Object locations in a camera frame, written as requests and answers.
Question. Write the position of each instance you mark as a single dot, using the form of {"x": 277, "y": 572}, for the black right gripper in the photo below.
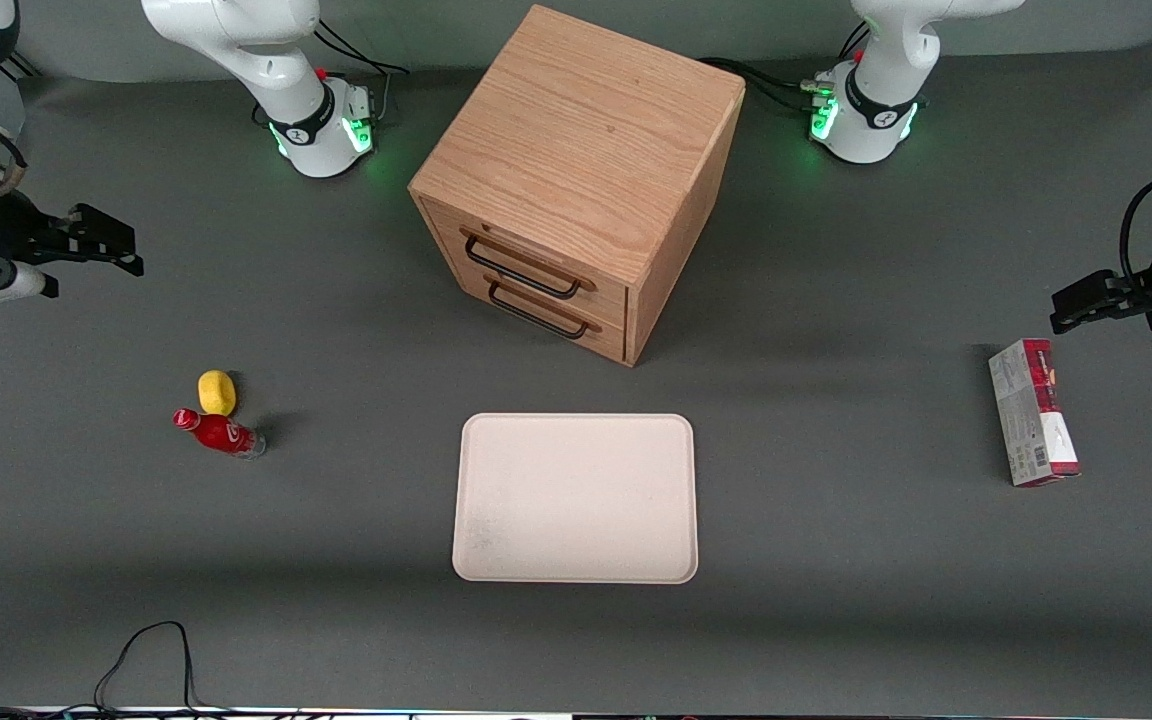
{"x": 4, "y": 228}

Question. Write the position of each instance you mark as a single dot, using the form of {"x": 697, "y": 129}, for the red coke bottle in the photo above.
{"x": 221, "y": 433}

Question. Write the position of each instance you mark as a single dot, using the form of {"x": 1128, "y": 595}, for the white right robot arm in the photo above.
{"x": 266, "y": 60}

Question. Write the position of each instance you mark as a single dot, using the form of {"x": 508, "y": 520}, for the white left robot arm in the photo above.
{"x": 881, "y": 90}

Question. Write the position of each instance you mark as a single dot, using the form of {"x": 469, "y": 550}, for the beige rectangular tray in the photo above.
{"x": 576, "y": 500}

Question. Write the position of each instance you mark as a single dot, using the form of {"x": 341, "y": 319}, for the red and grey carton box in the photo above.
{"x": 1031, "y": 415}

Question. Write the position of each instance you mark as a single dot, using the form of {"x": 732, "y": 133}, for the yellow lemon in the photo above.
{"x": 217, "y": 392}

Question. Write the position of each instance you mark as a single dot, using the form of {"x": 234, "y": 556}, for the wooden drawer front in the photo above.
{"x": 446, "y": 235}
{"x": 608, "y": 340}

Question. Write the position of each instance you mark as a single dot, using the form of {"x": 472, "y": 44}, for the wooden drawer cabinet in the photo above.
{"x": 586, "y": 150}

